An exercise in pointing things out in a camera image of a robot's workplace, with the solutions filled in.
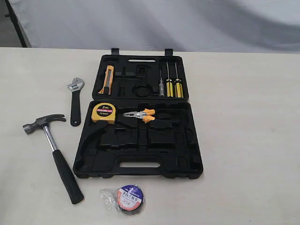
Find black plastic tool case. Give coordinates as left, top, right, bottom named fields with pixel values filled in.
left=73, top=48, right=203, bottom=179

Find yellow black screwdriver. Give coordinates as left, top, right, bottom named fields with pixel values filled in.
left=175, top=63, right=184, bottom=98
left=166, top=62, right=173, bottom=97

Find clear voltage tester screwdriver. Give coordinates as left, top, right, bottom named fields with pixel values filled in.
left=159, top=66, right=165, bottom=97

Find claw hammer black grip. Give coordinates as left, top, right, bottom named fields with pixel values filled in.
left=22, top=114, right=84, bottom=204

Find black electrical tape roll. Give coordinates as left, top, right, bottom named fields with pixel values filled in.
left=100, top=184, right=145, bottom=215

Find adjustable wrench black handle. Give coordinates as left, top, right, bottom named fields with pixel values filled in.
left=67, top=77, right=84, bottom=127

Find black stand pole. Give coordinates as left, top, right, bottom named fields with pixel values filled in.
left=4, top=0, right=28, bottom=48

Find pliers with orange handles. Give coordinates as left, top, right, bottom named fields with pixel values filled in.
left=123, top=108, right=156, bottom=124

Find yellow black screwdriver left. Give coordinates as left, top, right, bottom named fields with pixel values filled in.
left=166, top=62, right=173, bottom=97

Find orange utility knife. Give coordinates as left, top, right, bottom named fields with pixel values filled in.
left=98, top=65, right=114, bottom=95

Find yellow black screwdriver right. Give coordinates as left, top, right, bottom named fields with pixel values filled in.
left=175, top=63, right=184, bottom=98

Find yellow measuring tape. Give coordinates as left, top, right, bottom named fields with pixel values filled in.
left=91, top=103, right=116, bottom=124

